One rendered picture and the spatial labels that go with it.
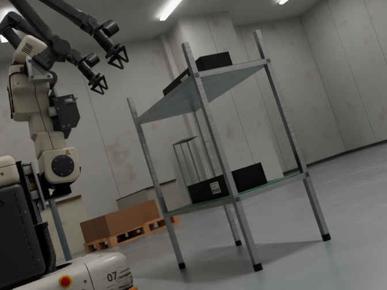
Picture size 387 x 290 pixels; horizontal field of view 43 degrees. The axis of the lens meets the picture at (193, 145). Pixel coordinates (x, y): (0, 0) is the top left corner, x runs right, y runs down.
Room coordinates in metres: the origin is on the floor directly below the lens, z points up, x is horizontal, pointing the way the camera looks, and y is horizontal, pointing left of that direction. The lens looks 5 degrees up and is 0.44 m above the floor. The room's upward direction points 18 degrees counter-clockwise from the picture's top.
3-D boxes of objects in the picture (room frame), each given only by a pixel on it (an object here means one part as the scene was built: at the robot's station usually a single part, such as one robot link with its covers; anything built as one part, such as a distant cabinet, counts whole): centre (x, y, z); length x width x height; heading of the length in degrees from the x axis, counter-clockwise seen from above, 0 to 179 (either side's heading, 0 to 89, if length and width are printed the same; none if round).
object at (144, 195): (10.49, 1.30, 0.36); 2.08 x 0.67 x 0.71; 27
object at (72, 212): (9.27, 3.04, 0.45); 2.66 x 0.86 x 0.91; 27
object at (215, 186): (2.76, -0.09, 0.41); 0.57 x 0.17 x 0.11; 27
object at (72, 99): (2.41, 0.58, 0.99); 0.28 x 0.16 x 0.22; 26
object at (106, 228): (7.57, 1.29, 0.23); 1.27 x 0.87 x 0.46; 129
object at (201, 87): (2.76, -0.09, 0.55); 0.91 x 0.46 x 1.10; 27
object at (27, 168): (2.41, 0.72, 0.68); 0.28 x 0.27 x 0.25; 26
